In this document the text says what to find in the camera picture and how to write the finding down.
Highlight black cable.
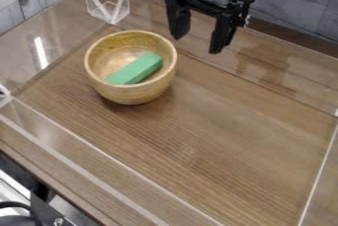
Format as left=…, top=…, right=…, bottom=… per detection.
left=0, top=200, right=35, bottom=218

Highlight wooden bowl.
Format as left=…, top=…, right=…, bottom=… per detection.
left=84, top=31, right=178, bottom=105

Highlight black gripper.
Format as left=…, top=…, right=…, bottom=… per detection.
left=166, top=0, right=255, bottom=54

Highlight green rectangular block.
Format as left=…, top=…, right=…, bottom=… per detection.
left=106, top=51, right=164, bottom=85

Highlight clear acrylic corner bracket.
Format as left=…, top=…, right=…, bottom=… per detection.
left=86, top=0, right=130, bottom=25

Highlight black metal table bracket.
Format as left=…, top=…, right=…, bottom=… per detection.
left=31, top=183, right=67, bottom=226

